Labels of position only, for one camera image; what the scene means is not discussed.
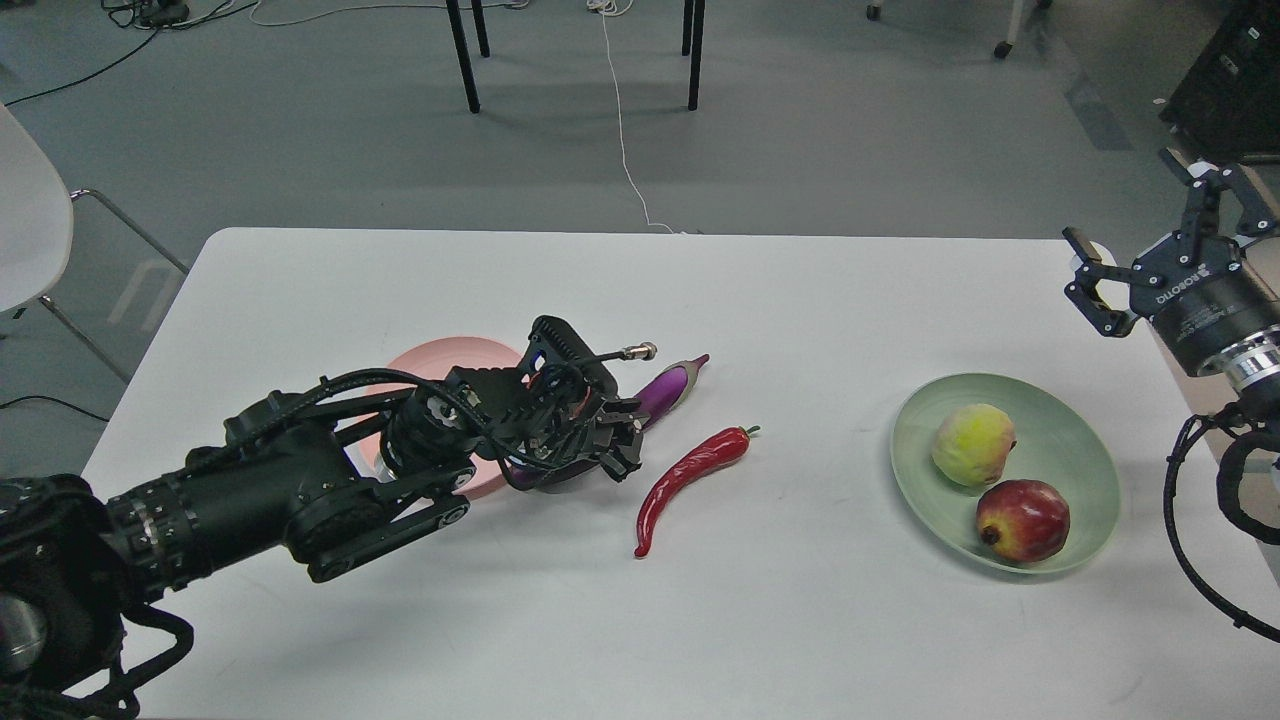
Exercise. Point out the chair caster legs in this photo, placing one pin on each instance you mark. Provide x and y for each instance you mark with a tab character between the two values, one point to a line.
1001	23

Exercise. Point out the white chair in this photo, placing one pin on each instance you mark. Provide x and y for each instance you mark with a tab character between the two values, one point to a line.
37	232

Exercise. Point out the black equipment case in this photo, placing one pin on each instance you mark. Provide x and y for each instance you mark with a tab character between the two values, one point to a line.
1226	108

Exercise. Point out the red chili pepper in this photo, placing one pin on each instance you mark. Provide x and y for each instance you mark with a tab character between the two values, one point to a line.
714	453

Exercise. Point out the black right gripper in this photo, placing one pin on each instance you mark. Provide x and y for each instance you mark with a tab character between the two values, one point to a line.
1205	300

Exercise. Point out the pink plate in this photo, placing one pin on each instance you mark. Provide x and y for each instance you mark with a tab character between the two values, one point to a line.
433	360

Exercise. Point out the black table legs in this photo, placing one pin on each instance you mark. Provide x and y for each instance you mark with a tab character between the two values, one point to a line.
580	53

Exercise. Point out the red pomegranate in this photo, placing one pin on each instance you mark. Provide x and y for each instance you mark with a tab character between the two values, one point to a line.
1023	520

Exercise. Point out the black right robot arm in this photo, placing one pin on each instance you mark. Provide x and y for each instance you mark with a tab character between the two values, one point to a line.
1232	201

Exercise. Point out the yellow-green guava fruit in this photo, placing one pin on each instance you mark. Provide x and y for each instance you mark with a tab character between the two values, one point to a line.
973	444

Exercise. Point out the green plate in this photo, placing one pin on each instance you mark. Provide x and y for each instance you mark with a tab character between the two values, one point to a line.
1054	445

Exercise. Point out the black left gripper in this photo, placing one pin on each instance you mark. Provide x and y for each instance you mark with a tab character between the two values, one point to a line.
559	404

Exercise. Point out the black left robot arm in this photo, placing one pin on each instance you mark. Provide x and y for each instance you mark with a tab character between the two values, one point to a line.
342	474

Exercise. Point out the purple eggplant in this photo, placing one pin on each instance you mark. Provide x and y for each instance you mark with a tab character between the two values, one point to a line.
657	399

